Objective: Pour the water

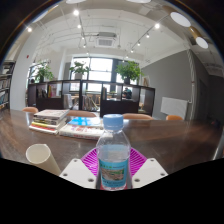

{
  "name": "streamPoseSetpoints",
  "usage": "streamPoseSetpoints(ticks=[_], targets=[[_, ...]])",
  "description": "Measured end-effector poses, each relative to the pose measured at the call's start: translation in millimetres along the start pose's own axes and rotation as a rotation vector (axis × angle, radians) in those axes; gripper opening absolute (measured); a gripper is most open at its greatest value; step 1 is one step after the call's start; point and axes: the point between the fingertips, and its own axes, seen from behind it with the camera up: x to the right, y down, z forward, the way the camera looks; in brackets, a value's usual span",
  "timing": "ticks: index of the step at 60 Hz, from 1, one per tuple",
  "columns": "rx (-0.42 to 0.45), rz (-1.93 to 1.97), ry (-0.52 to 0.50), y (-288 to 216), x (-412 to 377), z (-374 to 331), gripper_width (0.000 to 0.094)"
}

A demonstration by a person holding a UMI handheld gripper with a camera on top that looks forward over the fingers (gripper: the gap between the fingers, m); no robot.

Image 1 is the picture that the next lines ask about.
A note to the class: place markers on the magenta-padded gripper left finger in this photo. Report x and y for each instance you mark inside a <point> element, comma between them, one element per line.
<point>78,171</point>

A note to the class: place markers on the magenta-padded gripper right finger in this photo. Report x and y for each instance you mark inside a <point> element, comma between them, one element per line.
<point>148,171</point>

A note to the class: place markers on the clear blue-capped water bottle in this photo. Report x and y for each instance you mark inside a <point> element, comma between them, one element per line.
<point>113,156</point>

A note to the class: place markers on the cream ceramic mug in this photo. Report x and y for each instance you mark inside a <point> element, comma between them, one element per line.
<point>41,156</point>

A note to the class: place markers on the blue-covered book stack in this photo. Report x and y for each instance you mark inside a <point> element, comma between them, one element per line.
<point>83,128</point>

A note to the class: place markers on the stack of books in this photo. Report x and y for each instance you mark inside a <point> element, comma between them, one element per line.
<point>48,120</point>

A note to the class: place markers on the low dark shelf unit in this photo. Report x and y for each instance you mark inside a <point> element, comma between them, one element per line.
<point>116,108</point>

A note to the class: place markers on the person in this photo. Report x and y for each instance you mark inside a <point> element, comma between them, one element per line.
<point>127,93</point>

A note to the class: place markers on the small white-potted plant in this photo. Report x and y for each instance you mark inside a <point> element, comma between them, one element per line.
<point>79,69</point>

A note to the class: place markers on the large dark-potted plant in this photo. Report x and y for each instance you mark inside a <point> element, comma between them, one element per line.
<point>128,70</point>

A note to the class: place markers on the bushy potted plant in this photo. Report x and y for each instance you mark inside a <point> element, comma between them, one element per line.
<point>42,71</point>

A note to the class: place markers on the tall dark bookshelf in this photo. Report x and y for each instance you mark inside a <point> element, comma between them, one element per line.
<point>5,90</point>

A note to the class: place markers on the ceiling air conditioner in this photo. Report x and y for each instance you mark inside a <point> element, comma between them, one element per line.
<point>106,41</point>

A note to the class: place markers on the ceiling lights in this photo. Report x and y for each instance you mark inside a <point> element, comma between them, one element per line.
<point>180,19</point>

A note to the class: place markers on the white wall radiator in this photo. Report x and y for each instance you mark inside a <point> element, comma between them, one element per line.
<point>173,107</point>

